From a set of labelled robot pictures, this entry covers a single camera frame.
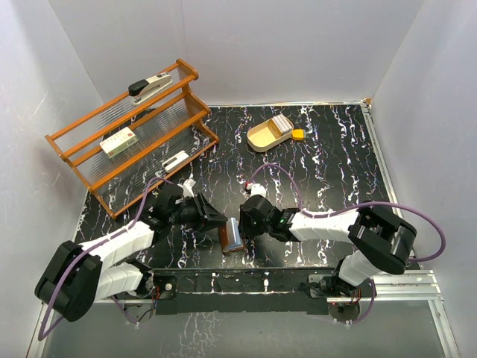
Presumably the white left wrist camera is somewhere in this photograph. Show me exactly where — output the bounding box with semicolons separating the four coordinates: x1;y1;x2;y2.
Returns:
180;178;196;198

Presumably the white red staples box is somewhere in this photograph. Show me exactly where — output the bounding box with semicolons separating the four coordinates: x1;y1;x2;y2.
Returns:
100;127;138;159

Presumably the brown leather card holder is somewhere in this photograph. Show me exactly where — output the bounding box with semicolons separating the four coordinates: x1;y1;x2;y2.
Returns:
218;217;245;254

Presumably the stack of credit cards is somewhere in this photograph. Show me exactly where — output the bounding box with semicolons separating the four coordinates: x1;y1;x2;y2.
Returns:
269;116;293;137

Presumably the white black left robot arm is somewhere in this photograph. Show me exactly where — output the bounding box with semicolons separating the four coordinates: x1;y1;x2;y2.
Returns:
34;183;227;322

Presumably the small white stapler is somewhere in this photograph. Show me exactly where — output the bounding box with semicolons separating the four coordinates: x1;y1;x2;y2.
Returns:
162;151;189;174

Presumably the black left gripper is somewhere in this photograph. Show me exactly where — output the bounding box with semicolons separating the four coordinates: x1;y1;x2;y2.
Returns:
168;193;227;232

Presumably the orange wooden shelf rack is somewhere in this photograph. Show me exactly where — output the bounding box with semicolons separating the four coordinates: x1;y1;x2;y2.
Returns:
46;59;219;219

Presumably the yellow tape measure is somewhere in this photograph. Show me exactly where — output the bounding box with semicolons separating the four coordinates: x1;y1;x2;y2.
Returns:
291;129;306;141

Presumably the beige oval tray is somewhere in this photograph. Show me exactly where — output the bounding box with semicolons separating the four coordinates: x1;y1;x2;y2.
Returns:
247;117;294;153

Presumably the black white stapler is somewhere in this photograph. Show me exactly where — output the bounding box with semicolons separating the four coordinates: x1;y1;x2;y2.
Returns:
128;72;173;106

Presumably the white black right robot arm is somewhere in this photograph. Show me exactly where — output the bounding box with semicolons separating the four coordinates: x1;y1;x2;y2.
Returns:
238;195;417;297

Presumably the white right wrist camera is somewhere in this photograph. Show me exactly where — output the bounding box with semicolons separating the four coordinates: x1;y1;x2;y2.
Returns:
245;182;267;198

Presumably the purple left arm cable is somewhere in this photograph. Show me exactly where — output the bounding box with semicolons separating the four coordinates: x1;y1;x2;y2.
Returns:
37;177;180;342

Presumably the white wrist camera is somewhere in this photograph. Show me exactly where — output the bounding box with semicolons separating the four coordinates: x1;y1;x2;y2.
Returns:
180;178;196;198
245;182;267;198

